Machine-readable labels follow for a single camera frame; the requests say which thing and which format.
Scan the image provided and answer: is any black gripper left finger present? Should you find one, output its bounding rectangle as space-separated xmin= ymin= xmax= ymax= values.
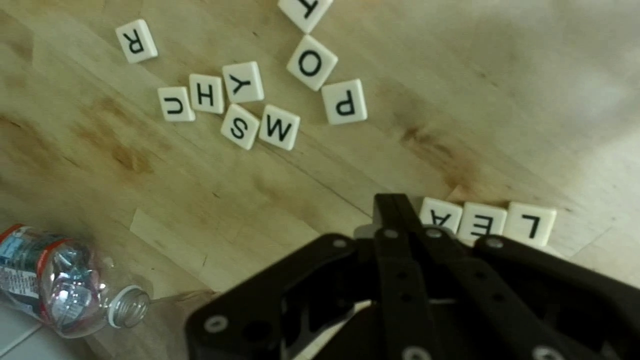
xmin=183 ymin=192 xmax=436 ymax=360

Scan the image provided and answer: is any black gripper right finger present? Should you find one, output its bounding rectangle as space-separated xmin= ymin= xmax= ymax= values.
xmin=397 ymin=192 xmax=640 ymax=360

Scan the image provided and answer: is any white letter tile L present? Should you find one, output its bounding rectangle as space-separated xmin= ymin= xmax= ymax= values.
xmin=501 ymin=202 xmax=557 ymax=251

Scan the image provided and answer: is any white letter tile E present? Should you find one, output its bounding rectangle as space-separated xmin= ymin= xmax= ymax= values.
xmin=456 ymin=201 xmax=510 ymax=248

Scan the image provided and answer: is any white letter tile A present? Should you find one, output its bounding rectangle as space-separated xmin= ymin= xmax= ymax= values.
xmin=417 ymin=196 xmax=465 ymax=236

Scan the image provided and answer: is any white letter tile P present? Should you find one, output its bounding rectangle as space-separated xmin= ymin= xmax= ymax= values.
xmin=319 ymin=79 xmax=370 ymax=128

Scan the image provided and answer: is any crushed clear plastic bottle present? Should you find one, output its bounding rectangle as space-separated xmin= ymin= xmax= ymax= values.
xmin=0 ymin=223 xmax=155 ymax=341

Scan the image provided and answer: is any white letter tile S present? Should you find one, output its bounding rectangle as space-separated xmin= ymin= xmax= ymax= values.
xmin=220 ymin=102 xmax=261 ymax=152

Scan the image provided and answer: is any white letter tile W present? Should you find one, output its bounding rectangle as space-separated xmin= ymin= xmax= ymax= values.
xmin=255 ymin=105 xmax=302 ymax=155

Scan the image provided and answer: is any white letter tile U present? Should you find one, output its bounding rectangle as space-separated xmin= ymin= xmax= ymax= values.
xmin=155 ymin=84 xmax=198 ymax=125

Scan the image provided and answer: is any white letter tile H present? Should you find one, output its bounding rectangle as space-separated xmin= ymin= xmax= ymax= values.
xmin=187 ymin=72 xmax=226 ymax=117

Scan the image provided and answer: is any white letter tile Y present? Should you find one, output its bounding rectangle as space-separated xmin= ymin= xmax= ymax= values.
xmin=220 ymin=60 xmax=266 ymax=107

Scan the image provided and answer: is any white letter tile O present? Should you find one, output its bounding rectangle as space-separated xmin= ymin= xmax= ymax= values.
xmin=286 ymin=34 xmax=339 ymax=94

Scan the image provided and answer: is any white letter tile R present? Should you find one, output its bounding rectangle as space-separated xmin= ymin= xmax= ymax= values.
xmin=114 ymin=18 xmax=160 ymax=66

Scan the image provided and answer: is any white letter tile T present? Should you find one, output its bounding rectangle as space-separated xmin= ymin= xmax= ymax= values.
xmin=275 ymin=0 xmax=336 ymax=37

